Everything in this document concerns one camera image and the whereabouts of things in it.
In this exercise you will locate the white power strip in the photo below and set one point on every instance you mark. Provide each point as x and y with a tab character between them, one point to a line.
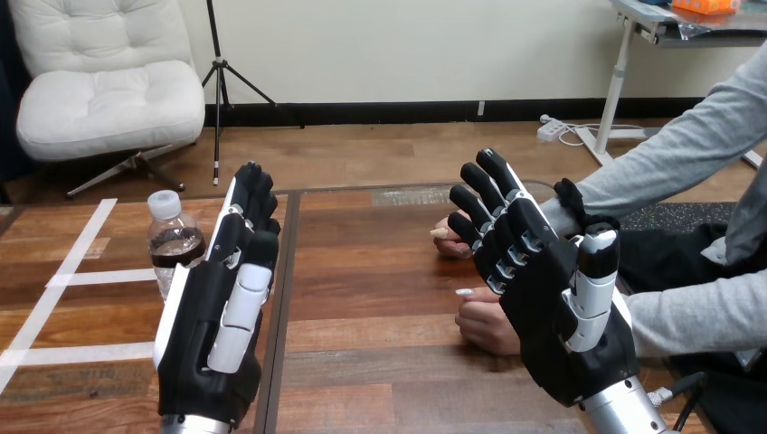
550	130

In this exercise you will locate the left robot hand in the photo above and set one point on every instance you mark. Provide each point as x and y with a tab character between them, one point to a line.
192	335

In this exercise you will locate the foil sheet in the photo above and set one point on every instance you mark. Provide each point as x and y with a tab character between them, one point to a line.
719	27

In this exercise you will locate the white cushioned chair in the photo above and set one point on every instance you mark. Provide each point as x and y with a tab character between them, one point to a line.
108	102

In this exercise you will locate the black tripod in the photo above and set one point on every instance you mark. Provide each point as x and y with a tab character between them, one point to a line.
218	78

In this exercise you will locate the white desk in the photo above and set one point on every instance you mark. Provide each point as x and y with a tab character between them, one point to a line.
617	90

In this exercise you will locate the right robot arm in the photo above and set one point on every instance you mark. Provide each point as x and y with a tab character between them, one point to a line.
620	413

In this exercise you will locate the person's hand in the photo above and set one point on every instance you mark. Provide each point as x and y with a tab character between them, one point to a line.
446	245
485	326

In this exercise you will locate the person's body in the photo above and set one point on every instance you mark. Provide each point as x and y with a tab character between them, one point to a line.
665	257

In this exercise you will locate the black speckled floor mat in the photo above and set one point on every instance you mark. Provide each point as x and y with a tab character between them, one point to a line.
677	214

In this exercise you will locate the clear water bottle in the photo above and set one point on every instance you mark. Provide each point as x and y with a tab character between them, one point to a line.
174	239

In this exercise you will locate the orange thing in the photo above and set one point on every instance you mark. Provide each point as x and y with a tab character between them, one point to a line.
704	5

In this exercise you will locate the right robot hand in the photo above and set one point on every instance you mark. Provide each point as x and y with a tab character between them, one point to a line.
539	287

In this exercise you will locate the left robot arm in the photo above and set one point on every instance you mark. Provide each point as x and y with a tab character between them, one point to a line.
192	426

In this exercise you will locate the person's forearm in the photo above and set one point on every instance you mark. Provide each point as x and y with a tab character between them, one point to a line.
659	162
701	317

